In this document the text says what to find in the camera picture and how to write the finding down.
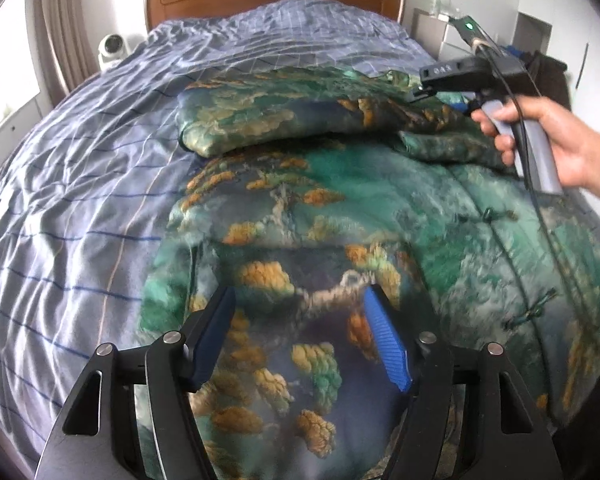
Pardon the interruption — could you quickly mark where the white desk with drawer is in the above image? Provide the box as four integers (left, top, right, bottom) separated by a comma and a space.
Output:
412, 7, 481, 68

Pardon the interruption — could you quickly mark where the person's right hand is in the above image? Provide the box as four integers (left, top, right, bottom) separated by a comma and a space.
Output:
471, 96, 593, 190

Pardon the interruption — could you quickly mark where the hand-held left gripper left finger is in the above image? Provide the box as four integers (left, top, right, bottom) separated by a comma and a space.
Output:
37, 285, 238, 480

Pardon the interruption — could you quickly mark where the green patterned jacket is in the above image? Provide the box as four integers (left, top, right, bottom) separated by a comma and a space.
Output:
137, 65, 600, 480

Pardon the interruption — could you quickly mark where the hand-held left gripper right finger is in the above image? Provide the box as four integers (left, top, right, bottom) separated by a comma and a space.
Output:
362, 284, 566, 480

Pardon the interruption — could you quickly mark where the black cable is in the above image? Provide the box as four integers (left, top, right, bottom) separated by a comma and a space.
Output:
480, 35, 600, 376

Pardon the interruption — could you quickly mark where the beige curtain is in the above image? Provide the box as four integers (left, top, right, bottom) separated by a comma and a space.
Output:
35, 0, 98, 93

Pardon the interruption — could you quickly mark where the window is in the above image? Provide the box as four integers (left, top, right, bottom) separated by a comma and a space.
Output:
0, 0, 42, 111

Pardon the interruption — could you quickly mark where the white round camera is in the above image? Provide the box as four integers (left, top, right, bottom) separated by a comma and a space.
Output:
97, 34, 131, 68

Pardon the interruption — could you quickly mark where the bed with blue checked cover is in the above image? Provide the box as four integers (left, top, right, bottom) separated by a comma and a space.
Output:
0, 0, 436, 468

